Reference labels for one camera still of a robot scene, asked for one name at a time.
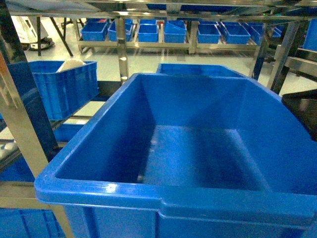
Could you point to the blue crate left shelf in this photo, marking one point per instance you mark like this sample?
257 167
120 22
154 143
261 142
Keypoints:
52 94

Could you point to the large open blue bin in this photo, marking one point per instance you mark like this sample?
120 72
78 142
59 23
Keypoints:
179 156

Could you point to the blue bin behind front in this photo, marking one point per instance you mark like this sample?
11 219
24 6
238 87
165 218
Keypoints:
197 69

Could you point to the far steel rack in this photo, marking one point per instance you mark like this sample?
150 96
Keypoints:
193 37

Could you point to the white object in crate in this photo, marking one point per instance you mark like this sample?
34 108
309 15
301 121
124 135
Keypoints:
70 64

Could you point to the steel shelf upright post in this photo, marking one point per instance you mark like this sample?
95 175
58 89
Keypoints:
20 103

